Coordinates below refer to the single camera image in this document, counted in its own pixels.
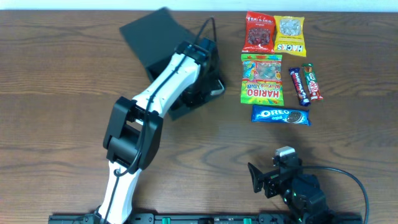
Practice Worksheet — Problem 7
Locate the blue Oreo cookie pack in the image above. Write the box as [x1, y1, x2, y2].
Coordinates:
[251, 105, 312, 126]

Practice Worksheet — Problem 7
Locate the red green KitKat bar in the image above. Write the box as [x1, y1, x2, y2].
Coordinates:
[302, 63, 323, 101]

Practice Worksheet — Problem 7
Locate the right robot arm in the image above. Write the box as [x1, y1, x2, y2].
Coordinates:
[248, 154, 335, 223]

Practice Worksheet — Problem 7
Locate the purple Dairy Milk bar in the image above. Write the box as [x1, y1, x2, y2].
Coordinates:
[289, 67, 311, 106]

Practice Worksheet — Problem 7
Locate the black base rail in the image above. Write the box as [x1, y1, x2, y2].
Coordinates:
[48, 213, 364, 224]

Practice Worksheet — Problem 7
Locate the black gift box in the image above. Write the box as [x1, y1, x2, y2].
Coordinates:
[119, 7, 206, 119]

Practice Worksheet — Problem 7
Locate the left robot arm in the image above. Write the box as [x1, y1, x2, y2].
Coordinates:
[95, 38, 224, 223]

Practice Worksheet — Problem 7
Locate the red candy bag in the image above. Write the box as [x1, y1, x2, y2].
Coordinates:
[242, 11, 275, 54]

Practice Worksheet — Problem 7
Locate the green Haribo gummy bag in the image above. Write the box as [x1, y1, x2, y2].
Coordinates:
[240, 54, 284, 106]

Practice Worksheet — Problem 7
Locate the yellow Hacks candy bag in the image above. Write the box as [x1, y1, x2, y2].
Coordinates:
[274, 16, 307, 57]

